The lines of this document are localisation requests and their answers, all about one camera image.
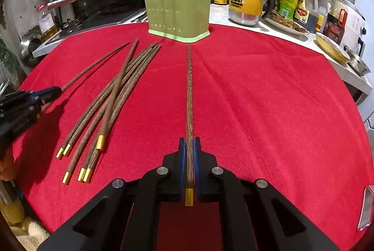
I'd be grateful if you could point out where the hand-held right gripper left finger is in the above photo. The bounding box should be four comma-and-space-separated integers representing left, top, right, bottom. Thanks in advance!
36, 137, 186, 251

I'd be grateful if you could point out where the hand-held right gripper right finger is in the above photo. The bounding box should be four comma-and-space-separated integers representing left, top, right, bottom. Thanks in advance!
193, 137, 341, 251

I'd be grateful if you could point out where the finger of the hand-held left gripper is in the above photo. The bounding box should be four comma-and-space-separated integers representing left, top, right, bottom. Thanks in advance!
31, 101, 52, 121
29, 87, 63, 103

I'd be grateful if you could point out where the gold-capped wooden chopstick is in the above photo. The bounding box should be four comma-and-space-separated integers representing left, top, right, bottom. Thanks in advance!
185, 43, 195, 207
58, 42, 130, 92

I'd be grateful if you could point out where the pile of brown chopsticks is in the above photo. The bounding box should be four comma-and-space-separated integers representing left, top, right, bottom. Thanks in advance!
56, 38, 162, 185

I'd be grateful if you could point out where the green plastic utensil holder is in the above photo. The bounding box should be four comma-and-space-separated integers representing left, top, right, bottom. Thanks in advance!
141, 0, 213, 43

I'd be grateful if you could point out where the person's left hand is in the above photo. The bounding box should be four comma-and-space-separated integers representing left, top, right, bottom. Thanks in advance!
0, 150, 14, 181

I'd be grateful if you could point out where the cooking oil bottle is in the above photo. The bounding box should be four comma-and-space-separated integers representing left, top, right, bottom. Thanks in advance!
39, 11, 59, 35

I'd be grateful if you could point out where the gas stove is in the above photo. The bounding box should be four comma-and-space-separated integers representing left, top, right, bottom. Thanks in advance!
44, 7, 147, 46

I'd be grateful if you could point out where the red tablecloth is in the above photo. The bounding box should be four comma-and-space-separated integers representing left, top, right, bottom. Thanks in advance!
12, 19, 374, 251

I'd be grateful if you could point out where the yellow container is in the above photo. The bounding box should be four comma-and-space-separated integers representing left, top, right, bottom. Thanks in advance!
0, 193, 25, 225

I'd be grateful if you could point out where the beige towel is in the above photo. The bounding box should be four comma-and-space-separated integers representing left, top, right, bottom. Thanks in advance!
10, 216, 51, 251

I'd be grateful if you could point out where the plate of food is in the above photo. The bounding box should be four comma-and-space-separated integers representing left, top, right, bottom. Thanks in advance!
264, 12, 310, 35

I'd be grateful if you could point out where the yellow steel mug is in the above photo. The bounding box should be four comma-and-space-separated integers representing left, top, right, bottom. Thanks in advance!
228, 0, 276, 27

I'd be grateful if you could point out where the shiny metal object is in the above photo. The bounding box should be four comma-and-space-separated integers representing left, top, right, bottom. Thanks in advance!
357, 185, 374, 232

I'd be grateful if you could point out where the yellow rimmed bowl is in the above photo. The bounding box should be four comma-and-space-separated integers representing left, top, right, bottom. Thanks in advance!
315, 32, 351, 63

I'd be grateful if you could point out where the dark liquid jug red label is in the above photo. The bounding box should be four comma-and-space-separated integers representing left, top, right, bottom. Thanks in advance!
294, 0, 319, 33

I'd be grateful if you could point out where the steel bowl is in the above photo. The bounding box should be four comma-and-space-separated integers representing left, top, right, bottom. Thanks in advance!
344, 45, 372, 76

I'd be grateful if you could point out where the white plastic jug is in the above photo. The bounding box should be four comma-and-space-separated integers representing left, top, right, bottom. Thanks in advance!
316, 0, 332, 32

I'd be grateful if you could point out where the white kitchen appliance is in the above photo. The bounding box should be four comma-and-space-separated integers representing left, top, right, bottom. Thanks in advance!
340, 0, 367, 57

